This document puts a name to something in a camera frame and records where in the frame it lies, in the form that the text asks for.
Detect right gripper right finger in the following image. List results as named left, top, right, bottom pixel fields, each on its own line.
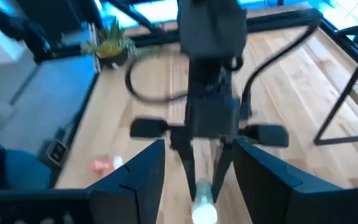
left=233, top=139, right=347, bottom=224

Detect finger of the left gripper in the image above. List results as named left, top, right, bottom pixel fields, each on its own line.
left=211, top=139, right=234, bottom=200
left=171, top=136, right=197, bottom=200

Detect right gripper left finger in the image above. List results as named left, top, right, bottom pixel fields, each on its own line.
left=88, top=139, right=167, bottom=224

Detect potted green plant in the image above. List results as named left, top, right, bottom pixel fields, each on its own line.
left=81, top=18, right=139, bottom=69

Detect wooden shelf with black frame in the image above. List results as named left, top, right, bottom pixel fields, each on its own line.
left=314, top=63, right=358, bottom=146

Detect small grey box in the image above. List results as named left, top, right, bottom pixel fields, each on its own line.
left=39, top=136, right=71, bottom=169

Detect red medicine bottle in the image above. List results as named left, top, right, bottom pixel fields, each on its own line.
left=88, top=154, right=124, bottom=175

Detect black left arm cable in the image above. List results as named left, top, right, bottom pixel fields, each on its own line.
left=125, top=52, right=190, bottom=104
left=241, top=17, right=324, bottom=121

